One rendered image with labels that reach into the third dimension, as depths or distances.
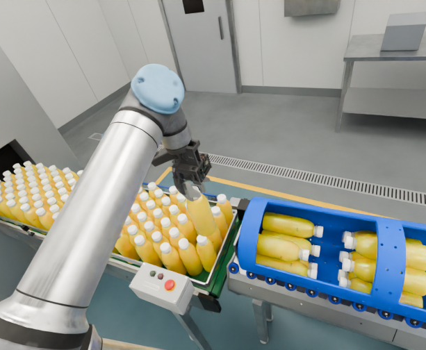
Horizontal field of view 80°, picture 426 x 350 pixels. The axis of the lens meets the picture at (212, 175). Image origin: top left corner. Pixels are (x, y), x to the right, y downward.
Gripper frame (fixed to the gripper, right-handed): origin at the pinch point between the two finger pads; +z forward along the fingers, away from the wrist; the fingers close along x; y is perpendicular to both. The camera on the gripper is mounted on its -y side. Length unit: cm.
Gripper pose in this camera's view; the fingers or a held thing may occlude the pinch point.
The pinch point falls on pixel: (192, 192)
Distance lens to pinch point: 78.1
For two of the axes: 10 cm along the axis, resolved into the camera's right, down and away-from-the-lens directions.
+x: 4.1, -7.0, 5.8
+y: 8.8, 1.5, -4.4
